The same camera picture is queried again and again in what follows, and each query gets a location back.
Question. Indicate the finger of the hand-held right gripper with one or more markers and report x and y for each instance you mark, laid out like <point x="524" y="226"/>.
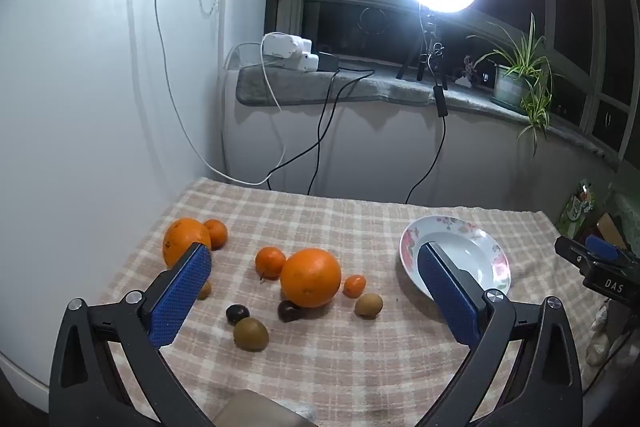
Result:
<point x="575" y="252"/>
<point x="602" y="247"/>

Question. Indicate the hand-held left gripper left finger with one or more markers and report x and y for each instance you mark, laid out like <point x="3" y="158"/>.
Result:
<point x="182" y="297"/>

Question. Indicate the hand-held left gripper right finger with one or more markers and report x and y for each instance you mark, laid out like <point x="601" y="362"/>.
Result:
<point x="447" y="292"/>

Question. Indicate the kiwi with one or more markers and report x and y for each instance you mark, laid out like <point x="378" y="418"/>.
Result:
<point x="205" y="291"/>

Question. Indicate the white floral plate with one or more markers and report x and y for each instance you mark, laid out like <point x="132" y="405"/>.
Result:
<point x="465" y="252"/>

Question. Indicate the dark plum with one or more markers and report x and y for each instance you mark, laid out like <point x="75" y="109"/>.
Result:
<point x="236" y="314"/>
<point x="287" y="312"/>

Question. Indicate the large speckled orange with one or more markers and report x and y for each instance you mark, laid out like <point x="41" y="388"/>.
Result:
<point x="180" y="237"/>

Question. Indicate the mandarin orange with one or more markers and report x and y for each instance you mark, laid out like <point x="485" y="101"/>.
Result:
<point x="270" y="262"/>
<point x="217" y="232"/>

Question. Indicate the brown kiwi fruit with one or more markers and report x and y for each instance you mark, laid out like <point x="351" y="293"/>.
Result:
<point x="369" y="305"/>
<point x="250" y="333"/>

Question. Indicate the small oval mandarin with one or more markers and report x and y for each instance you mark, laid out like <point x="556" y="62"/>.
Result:
<point x="354" y="286"/>

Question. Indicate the large round orange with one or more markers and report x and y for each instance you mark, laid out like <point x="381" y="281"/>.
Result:
<point x="310" y="277"/>

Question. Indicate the person's right hand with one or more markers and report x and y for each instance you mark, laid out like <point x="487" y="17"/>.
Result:
<point x="599" y="337"/>

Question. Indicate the brown box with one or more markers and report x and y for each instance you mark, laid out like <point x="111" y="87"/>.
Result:
<point x="611" y="229"/>

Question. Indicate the green printed box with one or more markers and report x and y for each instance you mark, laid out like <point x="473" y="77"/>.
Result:
<point x="577" y="207"/>

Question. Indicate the beige checked cloth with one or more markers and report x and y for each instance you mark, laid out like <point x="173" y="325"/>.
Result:
<point x="325" y="217"/>

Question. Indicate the white plant pot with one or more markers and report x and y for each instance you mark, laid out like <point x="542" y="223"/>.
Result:
<point x="507" y="87"/>

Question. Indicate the spider plant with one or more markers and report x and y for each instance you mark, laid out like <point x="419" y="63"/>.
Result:
<point x="530" y="57"/>

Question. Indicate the small dark potted plant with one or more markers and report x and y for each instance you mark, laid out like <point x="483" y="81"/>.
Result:
<point x="471" y="67"/>

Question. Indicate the black power adapter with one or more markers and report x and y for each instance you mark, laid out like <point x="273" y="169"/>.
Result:
<point x="327" y="61"/>

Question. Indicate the white power adapters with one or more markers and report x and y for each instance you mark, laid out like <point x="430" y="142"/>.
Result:
<point x="287" y="47"/>

